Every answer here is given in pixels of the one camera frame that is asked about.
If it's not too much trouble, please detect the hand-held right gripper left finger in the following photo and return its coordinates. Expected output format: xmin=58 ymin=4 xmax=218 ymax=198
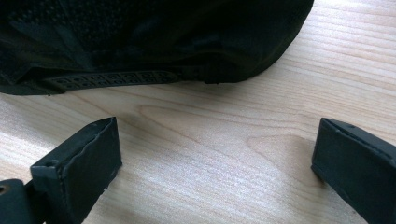
xmin=30 ymin=116 xmax=123 ymax=224

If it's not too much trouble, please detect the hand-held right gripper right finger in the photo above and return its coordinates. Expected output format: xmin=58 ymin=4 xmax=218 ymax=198
xmin=310 ymin=117 xmax=396 ymax=224

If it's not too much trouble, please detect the black baseball cap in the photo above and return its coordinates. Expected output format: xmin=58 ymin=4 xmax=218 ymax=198
xmin=0 ymin=0 xmax=316 ymax=96

